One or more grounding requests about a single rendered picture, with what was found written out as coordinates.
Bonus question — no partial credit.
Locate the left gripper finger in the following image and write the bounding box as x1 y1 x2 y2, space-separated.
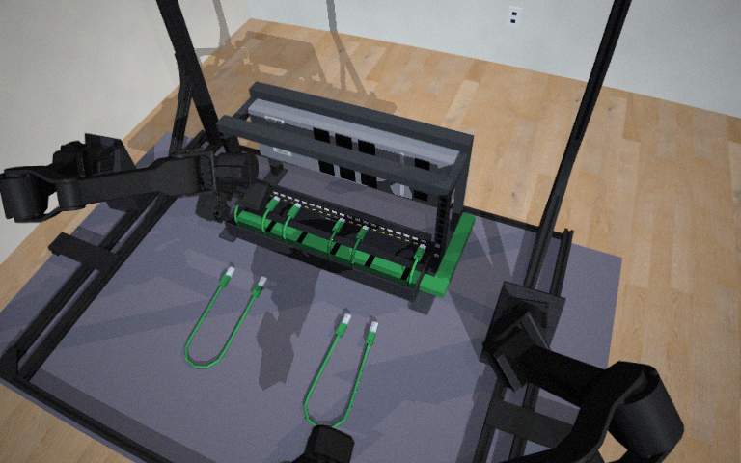
292 436 317 463

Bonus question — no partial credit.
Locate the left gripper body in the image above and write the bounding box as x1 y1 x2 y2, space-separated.
308 424 354 463

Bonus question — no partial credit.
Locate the black metal rack frame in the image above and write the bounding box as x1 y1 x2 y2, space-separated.
216 82 474 277

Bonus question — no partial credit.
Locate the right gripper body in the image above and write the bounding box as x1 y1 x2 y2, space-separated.
217 179 273 213

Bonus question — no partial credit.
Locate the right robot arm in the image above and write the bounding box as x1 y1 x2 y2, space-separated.
0 141 259 223

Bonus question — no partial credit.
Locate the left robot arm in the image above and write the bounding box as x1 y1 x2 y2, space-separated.
482 297 684 463

